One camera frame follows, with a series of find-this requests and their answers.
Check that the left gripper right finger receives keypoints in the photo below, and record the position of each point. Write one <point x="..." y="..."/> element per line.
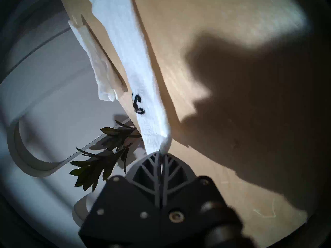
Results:
<point x="175" y="172"/>

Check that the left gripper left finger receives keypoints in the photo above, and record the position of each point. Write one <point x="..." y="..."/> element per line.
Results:
<point x="146" y="172"/>

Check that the white sock with black logo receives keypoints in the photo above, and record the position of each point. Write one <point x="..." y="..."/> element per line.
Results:
<point x="129" y="56"/>
<point x="99" y="66"/>

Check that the tall green leafy plant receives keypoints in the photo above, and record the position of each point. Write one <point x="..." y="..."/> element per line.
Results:
<point x="103" y="162"/>

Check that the white plant pot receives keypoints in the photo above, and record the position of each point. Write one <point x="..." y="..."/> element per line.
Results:
<point x="81" y="210"/>

